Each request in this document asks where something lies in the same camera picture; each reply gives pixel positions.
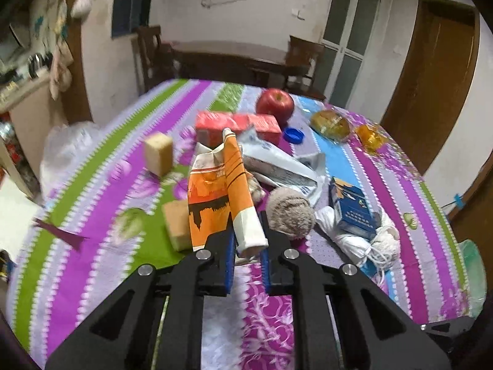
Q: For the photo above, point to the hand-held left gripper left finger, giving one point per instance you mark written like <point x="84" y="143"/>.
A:
<point x="231" y="256"/>

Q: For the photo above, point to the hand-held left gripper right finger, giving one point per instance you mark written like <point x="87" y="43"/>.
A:
<point x="266" y="264"/>

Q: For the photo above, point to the grey knitted cloth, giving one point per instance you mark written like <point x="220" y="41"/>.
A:
<point x="290" y="212"/>

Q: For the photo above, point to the yellow sponge block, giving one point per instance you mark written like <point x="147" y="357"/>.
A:
<point x="176" y="225"/>
<point x="158" y="154"/>

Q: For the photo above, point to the orange paper bag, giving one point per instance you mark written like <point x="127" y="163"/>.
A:
<point x="215" y="185"/>

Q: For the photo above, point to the white and blue plastic bag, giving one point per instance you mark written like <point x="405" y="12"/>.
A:
<point x="277" y="165"/>

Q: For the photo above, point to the blue cigarette box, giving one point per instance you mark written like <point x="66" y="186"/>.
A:
<point x="352" y="208"/>

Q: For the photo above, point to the red carton box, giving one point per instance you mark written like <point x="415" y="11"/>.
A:
<point x="215" y="123"/>

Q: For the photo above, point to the yellow plastic wrapper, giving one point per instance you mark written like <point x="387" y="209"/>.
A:
<point x="371" y="138"/>

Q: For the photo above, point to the green plastic basin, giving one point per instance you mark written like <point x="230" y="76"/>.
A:
<point x="473" y="273"/>

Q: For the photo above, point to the small beige lump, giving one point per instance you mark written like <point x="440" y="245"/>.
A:
<point x="255" y="188"/>

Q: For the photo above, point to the blue bottle cap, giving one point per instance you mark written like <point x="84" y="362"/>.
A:
<point x="294" y="135"/>

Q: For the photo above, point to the striped floral tablecloth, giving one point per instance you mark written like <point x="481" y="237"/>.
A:
<point x="115" y="185"/>

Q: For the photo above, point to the bread in clear wrapper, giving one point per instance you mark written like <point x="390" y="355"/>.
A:
<point x="330" y="125"/>

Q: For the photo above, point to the red apple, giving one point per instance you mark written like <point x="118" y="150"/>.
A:
<point x="274" y="104"/>

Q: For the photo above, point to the purple paper scrap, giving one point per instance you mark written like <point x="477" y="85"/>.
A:
<point x="61" y="233"/>

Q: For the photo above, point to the round wooden table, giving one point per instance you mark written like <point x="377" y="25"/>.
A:
<point x="231" y="56"/>

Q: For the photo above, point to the blue tape piece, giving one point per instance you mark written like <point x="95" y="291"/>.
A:
<point x="458" y="201"/>

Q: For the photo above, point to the wooden chair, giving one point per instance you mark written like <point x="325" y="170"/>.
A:
<point x="304" y="61"/>
<point x="152" y="54"/>

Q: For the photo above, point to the frosted glass door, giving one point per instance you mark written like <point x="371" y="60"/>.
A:
<point x="348" y="38"/>

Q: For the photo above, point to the kitchen counter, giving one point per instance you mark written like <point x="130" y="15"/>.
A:
<point x="23" y="123"/>

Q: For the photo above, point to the hanging cloth bags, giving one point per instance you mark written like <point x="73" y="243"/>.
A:
<point x="59" y="69"/>

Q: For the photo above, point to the dark window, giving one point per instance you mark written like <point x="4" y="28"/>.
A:
<point x="129" y="4"/>

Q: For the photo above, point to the wall poster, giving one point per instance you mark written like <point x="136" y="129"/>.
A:
<point x="46" y="11"/>

